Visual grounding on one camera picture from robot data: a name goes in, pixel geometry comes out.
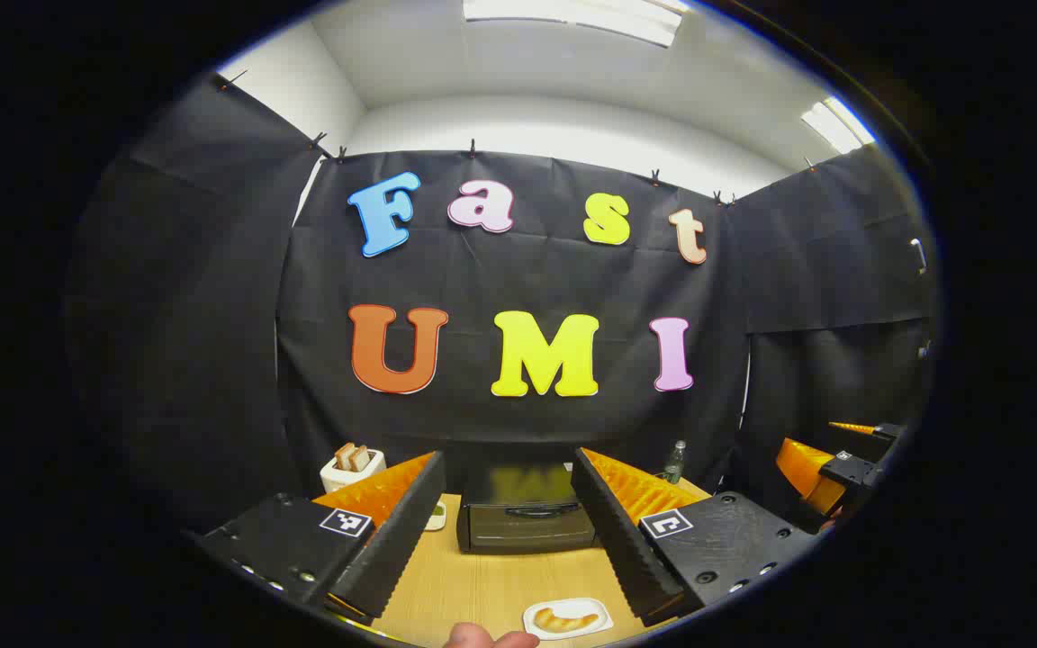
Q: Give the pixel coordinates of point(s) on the black electric oven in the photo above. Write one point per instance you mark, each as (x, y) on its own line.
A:
(523, 526)

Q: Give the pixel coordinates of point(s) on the white toaster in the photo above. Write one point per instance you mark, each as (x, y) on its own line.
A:
(343, 474)

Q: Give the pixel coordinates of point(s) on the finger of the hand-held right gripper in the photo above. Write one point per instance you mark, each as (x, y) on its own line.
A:
(802, 472)
(886, 431)

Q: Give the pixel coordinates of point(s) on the black backdrop cloth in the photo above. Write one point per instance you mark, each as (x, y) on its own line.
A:
(518, 288)

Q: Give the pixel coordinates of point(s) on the white divided dish with beans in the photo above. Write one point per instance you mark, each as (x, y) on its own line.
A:
(437, 517)

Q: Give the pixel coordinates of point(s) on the toast slice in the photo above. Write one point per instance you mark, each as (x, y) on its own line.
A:
(362, 455)
(344, 456)

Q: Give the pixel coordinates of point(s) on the green plastic bottle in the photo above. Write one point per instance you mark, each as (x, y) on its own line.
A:
(674, 463)

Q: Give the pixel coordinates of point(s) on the ceiling light panel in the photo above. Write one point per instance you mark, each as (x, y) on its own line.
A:
(835, 124)

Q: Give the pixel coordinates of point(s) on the white rectangular plate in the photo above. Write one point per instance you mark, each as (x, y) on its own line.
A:
(595, 607)

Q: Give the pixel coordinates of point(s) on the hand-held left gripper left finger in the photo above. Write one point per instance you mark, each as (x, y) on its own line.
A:
(410, 526)

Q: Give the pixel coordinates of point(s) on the golden croissant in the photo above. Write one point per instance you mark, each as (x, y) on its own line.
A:
(563, 620)

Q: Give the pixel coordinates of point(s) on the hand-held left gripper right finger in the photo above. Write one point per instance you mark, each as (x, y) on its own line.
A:
(613, 531)

